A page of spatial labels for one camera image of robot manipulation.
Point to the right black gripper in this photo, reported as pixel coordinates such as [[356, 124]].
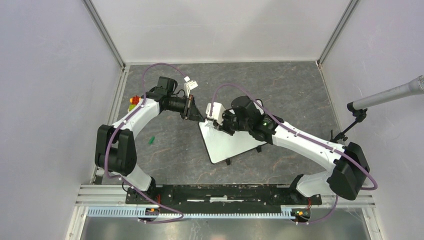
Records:
[[223, 127]]

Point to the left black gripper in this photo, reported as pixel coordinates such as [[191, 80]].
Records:
[[190, 111]]

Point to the small whiteboard with stand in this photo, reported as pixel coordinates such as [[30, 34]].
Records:
[[221, 147]]

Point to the green marker cap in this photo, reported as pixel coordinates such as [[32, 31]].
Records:
[[151, 140]]

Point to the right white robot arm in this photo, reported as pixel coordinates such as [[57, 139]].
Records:
[[345, 166]]

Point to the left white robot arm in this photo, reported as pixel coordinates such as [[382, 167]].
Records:
[[115, 150]]

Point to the black microphone stand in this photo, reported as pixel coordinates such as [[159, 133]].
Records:
[[360, 115]]

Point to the grey microphone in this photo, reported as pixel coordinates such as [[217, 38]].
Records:
[[414, 87]]

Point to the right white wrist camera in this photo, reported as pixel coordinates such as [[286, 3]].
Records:
[[214, 113]]

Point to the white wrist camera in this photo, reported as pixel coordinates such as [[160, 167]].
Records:
[[214, 113], [189, 85]]

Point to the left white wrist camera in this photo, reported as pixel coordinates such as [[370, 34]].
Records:
[[189, 85]]

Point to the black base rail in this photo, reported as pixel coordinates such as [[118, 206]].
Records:
[[185, 199]]

